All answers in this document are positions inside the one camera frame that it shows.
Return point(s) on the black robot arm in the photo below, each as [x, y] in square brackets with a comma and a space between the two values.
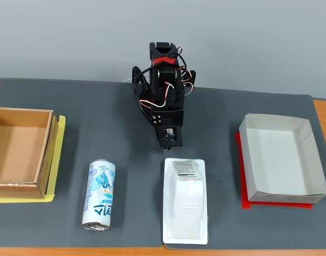
[165, 77]

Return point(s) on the red paper sheet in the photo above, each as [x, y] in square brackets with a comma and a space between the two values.
[245, 204]

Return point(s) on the dark grey table mat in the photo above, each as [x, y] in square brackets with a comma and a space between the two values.
[125, 133]

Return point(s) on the red tape strip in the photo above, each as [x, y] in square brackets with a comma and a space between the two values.
[164, 60]

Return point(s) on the yellow paper sheet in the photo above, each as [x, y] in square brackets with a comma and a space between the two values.
[58, 160]

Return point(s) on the white blue drink can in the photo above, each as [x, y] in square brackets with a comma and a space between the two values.
[98, 192]

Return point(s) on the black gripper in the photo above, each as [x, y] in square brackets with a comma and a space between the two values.
[170, 118]

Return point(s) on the brown cardboard box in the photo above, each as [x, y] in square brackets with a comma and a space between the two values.
[18, 149]

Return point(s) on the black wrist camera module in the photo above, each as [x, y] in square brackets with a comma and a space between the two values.
[171, 136]

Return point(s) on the white plastic blister package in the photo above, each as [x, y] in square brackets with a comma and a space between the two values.
[185, 197]

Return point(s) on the white cardboard box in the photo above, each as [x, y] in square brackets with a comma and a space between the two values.
[274, 160]

